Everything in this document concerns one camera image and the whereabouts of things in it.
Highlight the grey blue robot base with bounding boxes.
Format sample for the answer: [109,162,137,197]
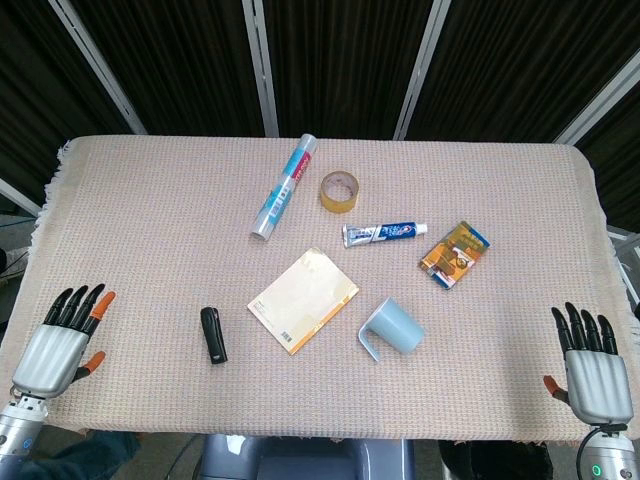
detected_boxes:
[192,433,416,480]

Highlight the blue white toothpaste tube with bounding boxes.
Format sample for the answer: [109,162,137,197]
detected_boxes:
[341,222,429,249]

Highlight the orange snack packet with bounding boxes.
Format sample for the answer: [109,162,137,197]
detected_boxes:
[420,220,491,290]

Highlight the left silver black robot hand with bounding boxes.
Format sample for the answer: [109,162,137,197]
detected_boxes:
[10,283,117,400]

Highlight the black stapler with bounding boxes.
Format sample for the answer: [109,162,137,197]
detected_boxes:
[200,306,229,366]

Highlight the black folding screen panels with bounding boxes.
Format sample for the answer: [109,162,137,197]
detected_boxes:
[0,0,640,234]

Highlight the light blue plastic cup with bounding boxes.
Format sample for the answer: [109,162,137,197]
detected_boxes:
[357,296,426,362]

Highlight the plastic wrap roll tube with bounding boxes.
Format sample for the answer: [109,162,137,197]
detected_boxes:
[250,133,320,241]

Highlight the pink woven tablecloth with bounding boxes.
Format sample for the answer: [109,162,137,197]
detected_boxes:
[0,134,640,447]

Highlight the clear packing tape roll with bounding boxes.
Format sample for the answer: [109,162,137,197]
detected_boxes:
[320,170,361,215]

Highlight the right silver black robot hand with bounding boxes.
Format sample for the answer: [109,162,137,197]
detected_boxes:
[543,301,632,426]

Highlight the cream yellow notebook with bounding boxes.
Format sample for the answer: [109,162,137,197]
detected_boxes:
[247,246,360,357]

